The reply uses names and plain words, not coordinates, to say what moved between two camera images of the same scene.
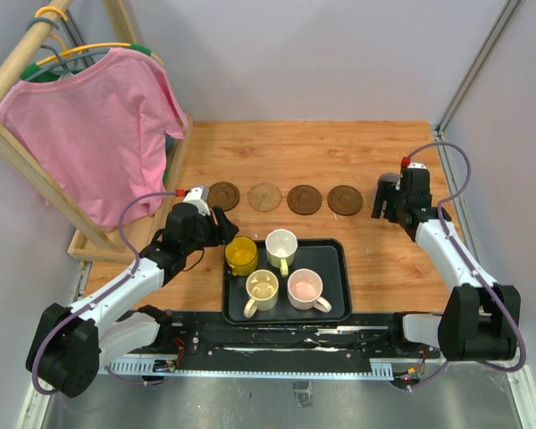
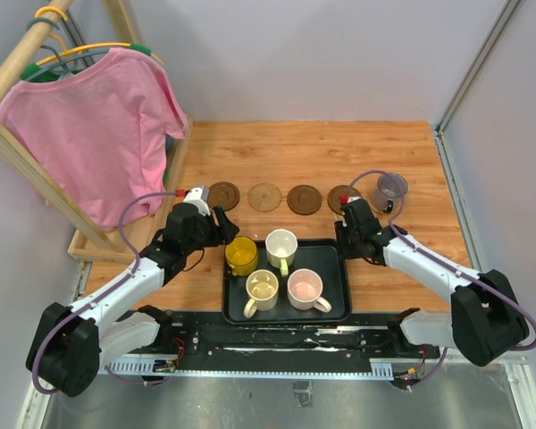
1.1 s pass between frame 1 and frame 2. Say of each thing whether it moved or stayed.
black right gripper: moved
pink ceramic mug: stayed
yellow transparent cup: stayed
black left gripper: stayed
